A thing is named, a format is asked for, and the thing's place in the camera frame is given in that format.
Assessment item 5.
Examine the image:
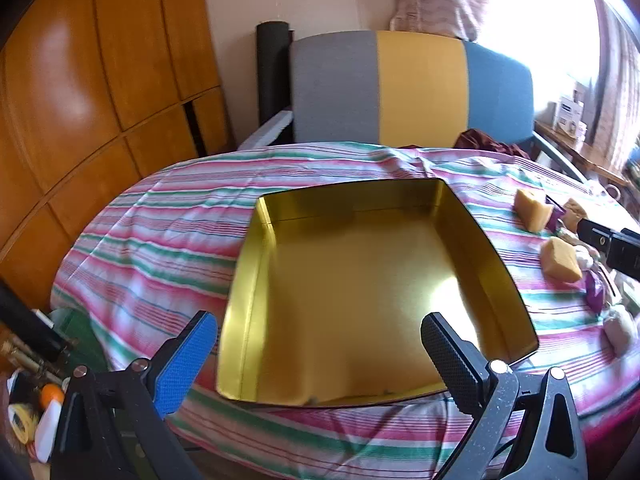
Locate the wooden side desk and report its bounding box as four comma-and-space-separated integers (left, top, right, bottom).
534, 120, 631, 186

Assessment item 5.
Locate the dark red cloth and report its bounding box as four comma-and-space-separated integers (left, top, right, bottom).
452, 129, 536, 161

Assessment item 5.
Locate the yellow tape roll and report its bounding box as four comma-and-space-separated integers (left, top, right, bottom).
7, 405, 36, 443

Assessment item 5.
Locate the pink striped window curtain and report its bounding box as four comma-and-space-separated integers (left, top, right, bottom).
595, 0, 640, 171

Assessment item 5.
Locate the yellow sponge block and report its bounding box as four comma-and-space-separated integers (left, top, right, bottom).
562, 198, 588, 228
514, 189, 555, 233
542, 236, 583, 282

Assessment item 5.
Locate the black tube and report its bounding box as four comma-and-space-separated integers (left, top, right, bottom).
0, 280, 66, 361

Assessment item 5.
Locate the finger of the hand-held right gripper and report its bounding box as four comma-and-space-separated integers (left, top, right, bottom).
576, 218, 626, 253
606, 229, 640, 279

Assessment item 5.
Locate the grey yellow blue chair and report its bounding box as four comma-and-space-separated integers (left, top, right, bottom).
237, 30, 588, 183

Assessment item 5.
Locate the gold metal tin box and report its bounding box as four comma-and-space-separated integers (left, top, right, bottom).
215, 177, 540, 407

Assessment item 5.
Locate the green floor mat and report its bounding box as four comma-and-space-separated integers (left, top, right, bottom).
50, 307, 113, 373

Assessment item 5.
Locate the wooden wardrobe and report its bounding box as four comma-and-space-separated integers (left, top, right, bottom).
0, 0, 236, 286

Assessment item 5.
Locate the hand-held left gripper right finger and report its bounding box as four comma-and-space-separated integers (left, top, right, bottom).
420, 312, 588, 480

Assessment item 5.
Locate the white bottle orange cap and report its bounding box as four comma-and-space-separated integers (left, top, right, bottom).
30, 384, 66, 463

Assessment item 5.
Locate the white product box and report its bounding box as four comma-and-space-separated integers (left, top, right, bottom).
547, 87, 588, 138

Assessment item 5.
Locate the striped pink green tablecloth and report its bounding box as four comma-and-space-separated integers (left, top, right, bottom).
50, 141, 640, 480

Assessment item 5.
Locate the black rolled mat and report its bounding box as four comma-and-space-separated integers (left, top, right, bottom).
256, 21, 295, 146

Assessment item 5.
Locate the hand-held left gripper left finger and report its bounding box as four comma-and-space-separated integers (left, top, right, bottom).
50, 310, 219, 480

